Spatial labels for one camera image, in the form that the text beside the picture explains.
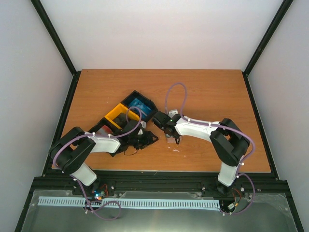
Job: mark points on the stack of red cards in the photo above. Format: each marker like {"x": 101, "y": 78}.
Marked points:
{"x": 104, "y": 130}

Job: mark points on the light blue cable duct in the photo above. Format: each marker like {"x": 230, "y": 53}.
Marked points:
{"x": 132, "y": 203}

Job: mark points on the black cards in yellow bin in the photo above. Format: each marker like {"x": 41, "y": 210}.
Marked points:
{"x": 121, "y": 120}

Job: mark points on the stack of blue cards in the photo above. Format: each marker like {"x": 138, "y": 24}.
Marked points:
{"x": 145, "y": 110}

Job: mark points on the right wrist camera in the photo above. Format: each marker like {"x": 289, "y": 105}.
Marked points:
{"x": 172, "y": 113}

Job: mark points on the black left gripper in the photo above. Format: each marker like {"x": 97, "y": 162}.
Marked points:
{"x": 148, "y": 139}

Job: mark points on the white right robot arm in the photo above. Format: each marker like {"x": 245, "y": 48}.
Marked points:
{"x": 232, "y": 146}

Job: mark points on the yellow plastic bin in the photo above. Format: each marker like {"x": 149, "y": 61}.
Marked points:
{"x": 120, "y": 108}

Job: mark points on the black bin with blue cards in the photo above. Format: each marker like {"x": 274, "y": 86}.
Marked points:
{"x": 135, "y": 94}

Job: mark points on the black bin with red cards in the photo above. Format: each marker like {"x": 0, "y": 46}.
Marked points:
{"x": 105, "y": 141}

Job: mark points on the black aluminium frame rail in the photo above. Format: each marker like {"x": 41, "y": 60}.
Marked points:
{"x": 52, "y": 180}

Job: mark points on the pink card holder wallet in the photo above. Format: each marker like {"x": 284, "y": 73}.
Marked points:
{"x": 170, "y": 139}

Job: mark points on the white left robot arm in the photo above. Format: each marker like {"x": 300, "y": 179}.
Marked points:
{"x": 70, "y": 152}

